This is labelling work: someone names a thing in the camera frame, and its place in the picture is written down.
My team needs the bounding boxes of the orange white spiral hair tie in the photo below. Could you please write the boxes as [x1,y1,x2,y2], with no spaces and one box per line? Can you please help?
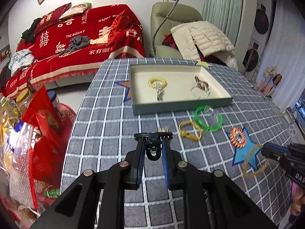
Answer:
[230,127,247,149]

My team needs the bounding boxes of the yellow cord bracelet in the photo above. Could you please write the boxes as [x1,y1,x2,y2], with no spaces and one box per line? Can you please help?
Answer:
[178,119,203,142]

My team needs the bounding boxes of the black claw hair clip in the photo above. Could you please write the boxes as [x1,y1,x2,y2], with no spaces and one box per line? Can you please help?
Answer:
[134,131,173,161]

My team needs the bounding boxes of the clear bead chain bracelet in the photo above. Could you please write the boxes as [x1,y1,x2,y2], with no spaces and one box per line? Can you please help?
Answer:
[190,82,212,100]

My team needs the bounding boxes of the brown spiral hair tie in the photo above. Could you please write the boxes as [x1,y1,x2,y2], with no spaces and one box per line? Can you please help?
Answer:
[194,75,210,92]

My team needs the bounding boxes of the yellow spiral hair tie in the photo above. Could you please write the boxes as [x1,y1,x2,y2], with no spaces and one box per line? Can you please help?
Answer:
[147,77,168,90]

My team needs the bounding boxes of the beige bunny hair clip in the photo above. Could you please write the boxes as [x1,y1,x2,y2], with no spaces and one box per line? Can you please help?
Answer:
[158,126,169,132]

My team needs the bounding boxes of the grey checked tablecloth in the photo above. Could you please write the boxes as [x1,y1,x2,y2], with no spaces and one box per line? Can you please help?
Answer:
[61,58,292,228]

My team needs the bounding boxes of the red gift bag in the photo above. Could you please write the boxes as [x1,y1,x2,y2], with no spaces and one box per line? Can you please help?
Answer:
[22,87,67,185]

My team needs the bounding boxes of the clear patterned plastic bag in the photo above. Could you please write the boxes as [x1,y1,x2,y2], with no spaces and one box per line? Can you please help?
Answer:
[8,122,38,209]

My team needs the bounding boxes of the green plastic bangle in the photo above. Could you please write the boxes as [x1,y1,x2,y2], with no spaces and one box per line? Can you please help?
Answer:
[194,105,223,132]

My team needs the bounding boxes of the shallow grey-green tray box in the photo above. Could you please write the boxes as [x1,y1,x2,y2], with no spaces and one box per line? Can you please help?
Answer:
[129,64,233,115]

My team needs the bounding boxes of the cream puffer jacket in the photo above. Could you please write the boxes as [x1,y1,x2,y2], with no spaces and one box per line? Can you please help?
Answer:
[171,21,238,70]

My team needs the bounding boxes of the red covered sofa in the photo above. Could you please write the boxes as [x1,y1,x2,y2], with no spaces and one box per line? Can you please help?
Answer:
[1,4,145,98]

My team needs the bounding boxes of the grey crumpled garment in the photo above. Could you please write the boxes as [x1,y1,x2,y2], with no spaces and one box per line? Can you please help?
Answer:
[58,35,90,56]

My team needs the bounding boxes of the light patterned folded blanket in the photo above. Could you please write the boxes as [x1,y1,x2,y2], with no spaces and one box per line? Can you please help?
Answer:
[8,49,35,77]

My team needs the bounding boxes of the teal curtain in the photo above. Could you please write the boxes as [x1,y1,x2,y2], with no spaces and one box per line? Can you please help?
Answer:
[202,0,243,44]

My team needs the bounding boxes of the dark red pillow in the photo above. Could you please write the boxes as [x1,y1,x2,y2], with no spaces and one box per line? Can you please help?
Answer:
[34,3,71,36]

